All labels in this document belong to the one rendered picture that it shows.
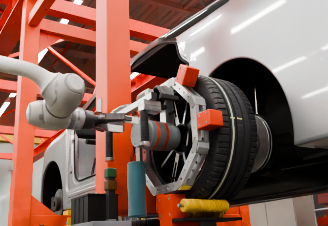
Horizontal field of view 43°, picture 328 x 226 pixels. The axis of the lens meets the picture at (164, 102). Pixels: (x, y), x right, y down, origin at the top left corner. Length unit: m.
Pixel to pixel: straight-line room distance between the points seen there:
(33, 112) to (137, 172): 0.67
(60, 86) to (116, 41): 1.19
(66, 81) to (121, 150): 1.00
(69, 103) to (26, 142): 2.79
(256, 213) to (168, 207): 5.55
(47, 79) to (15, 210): 2.72
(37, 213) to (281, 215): 4.11
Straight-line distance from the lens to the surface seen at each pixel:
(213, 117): 1.78
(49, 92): 1.47
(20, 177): 4.15
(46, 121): 1.57
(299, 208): 6.96
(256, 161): 2.27
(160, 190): 2.03
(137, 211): 2.00
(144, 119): 1.79
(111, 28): 2.61
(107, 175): 1.74
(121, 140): 2.37
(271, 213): 7.19
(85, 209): 1.80
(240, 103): 1.99
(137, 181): 2.02
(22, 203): 4.13
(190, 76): 1.97
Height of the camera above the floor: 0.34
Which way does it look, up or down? 19 degrees up
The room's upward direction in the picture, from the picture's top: 3 degrees counter-clockwise
